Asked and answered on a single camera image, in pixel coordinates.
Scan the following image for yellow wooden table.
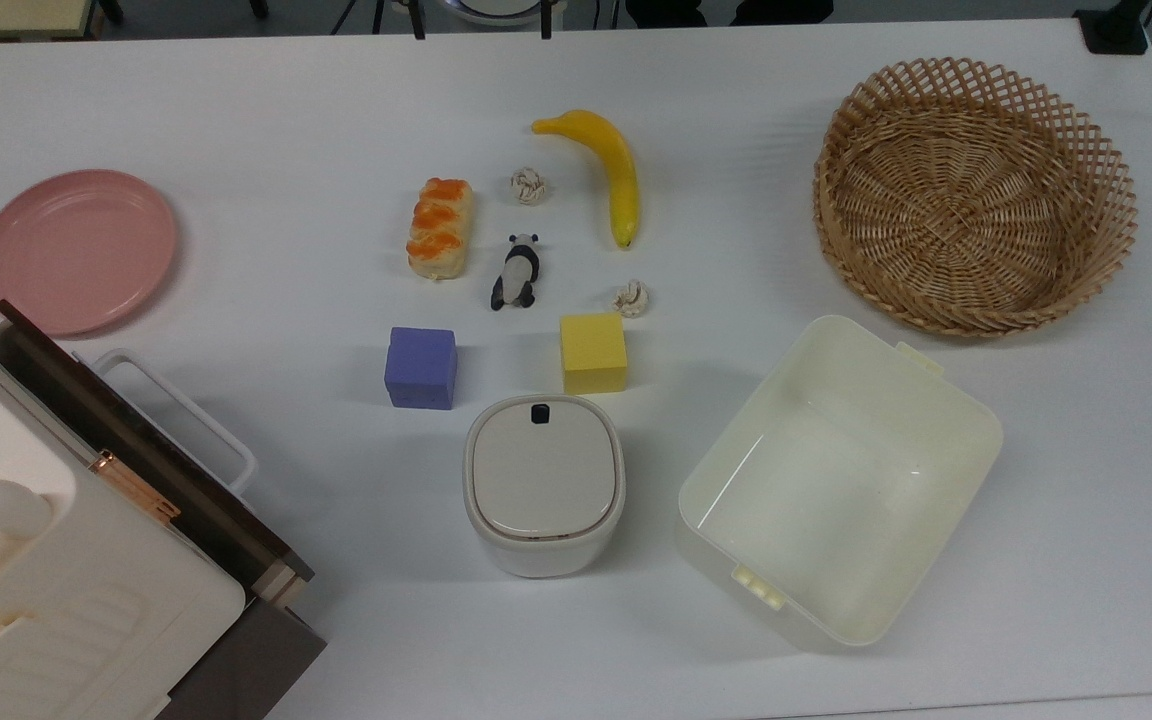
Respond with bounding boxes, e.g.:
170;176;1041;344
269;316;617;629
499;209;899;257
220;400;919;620
0;0;99;42

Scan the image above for small beige lidded trash can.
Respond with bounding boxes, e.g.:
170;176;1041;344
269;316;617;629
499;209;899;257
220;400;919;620
462;394;627;579

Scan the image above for purple foam cube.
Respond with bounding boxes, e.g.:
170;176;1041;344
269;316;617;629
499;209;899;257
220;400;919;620
383;326;459;411

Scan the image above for pink plastic plate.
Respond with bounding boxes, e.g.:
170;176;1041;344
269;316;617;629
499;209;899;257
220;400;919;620
0;169;180;338

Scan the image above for yellow toy banana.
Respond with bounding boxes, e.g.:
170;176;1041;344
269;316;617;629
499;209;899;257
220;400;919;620
532;109;642;251

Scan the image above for brown drawer box, white handle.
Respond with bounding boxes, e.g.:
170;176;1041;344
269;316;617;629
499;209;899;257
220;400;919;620
0;298;329;720

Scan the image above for black tripod legs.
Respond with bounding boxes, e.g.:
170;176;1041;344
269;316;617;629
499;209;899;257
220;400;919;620
331;0;429;41

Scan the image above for toy bread with orange glaze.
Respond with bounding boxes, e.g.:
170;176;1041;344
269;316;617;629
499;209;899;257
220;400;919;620
406;177;475;283

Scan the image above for black and white panda figure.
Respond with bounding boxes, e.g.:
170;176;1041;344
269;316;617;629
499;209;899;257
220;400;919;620
491;233;542;311

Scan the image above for cream plastic storage box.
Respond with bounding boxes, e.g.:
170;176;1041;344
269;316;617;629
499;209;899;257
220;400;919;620
676;315;1005;651

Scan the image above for woven wicker basket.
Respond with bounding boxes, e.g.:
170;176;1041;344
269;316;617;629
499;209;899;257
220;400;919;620
813;57;1139;338

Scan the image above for yellow foam cube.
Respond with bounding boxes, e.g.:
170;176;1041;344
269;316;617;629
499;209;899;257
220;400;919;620
559;313;629;396

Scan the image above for cream cabinet with orange handle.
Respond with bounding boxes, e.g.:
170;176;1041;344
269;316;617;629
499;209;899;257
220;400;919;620
0;310;247;720

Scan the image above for black stand clamp base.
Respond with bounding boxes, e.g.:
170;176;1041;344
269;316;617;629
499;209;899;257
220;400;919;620
1074;0;1152;56

